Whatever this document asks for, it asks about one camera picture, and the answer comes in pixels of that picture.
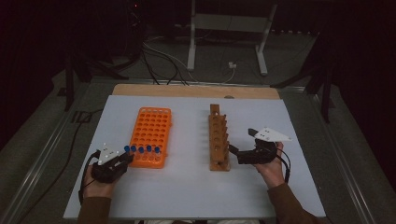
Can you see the dark tripod stand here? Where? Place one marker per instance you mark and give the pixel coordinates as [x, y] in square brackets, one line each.
[69, 87]
[326, 99]

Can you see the person's right hand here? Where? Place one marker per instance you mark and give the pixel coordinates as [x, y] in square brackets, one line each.
[274, 174]

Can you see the white plug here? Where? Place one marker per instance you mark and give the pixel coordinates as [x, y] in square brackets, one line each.
[232, 65]

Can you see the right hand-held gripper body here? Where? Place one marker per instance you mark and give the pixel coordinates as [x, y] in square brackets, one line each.
[261, 155]

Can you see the person's left hand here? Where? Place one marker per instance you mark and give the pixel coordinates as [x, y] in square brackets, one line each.
[96, 189]

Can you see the orange plastic test tube rack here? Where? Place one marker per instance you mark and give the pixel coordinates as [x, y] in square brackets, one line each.
[146, 164]

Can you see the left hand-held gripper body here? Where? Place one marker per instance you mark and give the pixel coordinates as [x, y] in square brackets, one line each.
[106, 171]

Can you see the wooden test tube rack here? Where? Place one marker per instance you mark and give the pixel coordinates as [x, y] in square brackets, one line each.
[214, 109]

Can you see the grey metal stand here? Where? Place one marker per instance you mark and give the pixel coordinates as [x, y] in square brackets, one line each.
[230, 23]

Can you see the blue-capped clear test tube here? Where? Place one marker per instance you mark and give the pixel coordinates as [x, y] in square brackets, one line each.
[141, 149]
[127, 148]
[148, 148]
[133, 148]
[157, 150]

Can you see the white table cover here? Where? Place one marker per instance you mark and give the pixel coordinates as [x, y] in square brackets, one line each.
[186, 186]

